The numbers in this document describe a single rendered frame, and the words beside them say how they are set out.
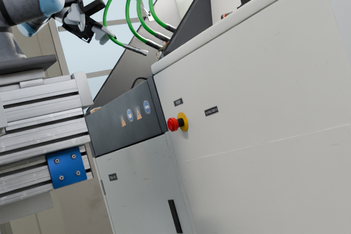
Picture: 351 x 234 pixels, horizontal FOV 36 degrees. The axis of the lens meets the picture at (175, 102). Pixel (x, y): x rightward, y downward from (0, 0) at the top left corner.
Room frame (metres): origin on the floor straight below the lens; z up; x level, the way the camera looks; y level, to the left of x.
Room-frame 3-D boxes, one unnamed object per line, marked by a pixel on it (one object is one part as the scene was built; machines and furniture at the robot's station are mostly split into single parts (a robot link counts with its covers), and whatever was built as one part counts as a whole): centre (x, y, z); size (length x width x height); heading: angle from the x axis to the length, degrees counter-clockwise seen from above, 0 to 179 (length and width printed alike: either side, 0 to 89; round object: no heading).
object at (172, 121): (1.39, 0.01, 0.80); 0.05 x 0.04 x 0.05; 28
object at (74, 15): (1.76, 0.24, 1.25); 0.06 x 0.03 x 0.09; 118
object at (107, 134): (1.80, 0.19, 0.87); 0.62 x 0.04 x 0.16; 28
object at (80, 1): (1.76, 0.22, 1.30); 0.05 x 0.02 x 0.09; 28
